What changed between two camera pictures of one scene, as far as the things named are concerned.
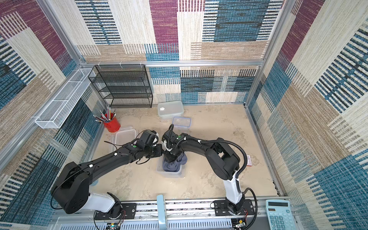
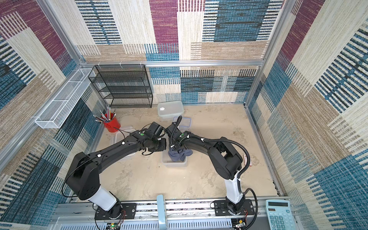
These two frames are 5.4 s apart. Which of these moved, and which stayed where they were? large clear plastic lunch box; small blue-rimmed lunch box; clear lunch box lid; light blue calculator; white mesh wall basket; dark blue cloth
Moved: dark blue cloth; large clear plastic lunch box
Stayed: small blue-rimmed lunch box; clear lunch box lid; white mesh wall basket; light blue calculator
